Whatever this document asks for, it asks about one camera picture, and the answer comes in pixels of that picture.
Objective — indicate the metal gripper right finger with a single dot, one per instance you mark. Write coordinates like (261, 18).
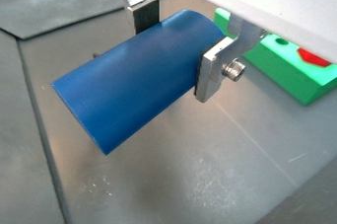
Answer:
(218, 61)

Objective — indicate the blue oval cylinder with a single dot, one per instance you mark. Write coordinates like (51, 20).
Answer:
(122, 88)

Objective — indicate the red hexagon peg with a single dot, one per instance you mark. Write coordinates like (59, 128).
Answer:
(312, 58)

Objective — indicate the green shape sorter block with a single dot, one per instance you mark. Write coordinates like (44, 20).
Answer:
(304, 79)

